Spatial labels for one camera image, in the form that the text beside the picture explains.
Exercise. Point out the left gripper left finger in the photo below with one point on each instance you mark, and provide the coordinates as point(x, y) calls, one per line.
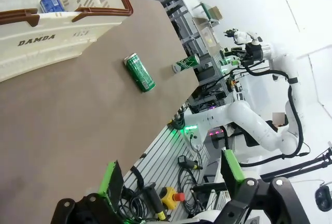
point(114, 182)

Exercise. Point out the yellow emergency stop button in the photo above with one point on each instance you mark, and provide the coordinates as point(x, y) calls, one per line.
point(169, 195)

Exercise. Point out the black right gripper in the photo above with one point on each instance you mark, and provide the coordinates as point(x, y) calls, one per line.
point(253, 52)

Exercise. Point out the black mouse-shaped device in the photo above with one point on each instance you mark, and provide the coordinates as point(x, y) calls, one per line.
point(324, 199)

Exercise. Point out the green and white soda can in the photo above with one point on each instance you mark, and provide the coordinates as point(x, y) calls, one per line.
point(185, 63)

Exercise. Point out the seated background person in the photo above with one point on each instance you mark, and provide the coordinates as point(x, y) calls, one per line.
point(278, 119)

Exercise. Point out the small cardboard box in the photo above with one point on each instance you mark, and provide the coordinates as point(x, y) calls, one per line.
point(215, 12)

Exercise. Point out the blue can white label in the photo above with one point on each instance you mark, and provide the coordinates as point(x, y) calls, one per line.
point(50, 3)

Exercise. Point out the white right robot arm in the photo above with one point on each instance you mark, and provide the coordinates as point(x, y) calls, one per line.
point(249, 120)

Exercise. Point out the aluminium slotted base plate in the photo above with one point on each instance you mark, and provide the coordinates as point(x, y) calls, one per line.
point(160, 151)

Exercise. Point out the slim dark green can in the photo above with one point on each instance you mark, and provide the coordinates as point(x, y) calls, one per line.
point(140, 73)

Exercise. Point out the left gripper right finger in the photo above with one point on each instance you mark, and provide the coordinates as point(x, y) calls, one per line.
point(229, 174)

